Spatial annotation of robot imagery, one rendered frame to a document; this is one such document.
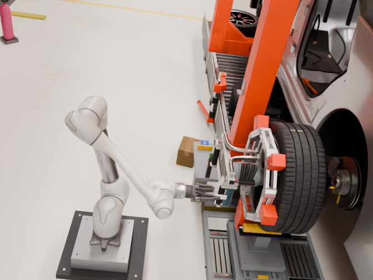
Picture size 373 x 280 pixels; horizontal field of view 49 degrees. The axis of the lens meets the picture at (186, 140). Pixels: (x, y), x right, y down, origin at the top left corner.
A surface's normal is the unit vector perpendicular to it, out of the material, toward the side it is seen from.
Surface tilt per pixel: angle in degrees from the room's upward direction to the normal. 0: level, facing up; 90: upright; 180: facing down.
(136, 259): 0
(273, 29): 90
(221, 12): 90
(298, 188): 57
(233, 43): 90
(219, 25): 90
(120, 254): 1
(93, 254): 1
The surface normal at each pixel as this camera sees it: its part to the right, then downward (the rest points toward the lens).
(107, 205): 0.10, -0.73
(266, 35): 0.03, 0.61
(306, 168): 0.12, -0.23
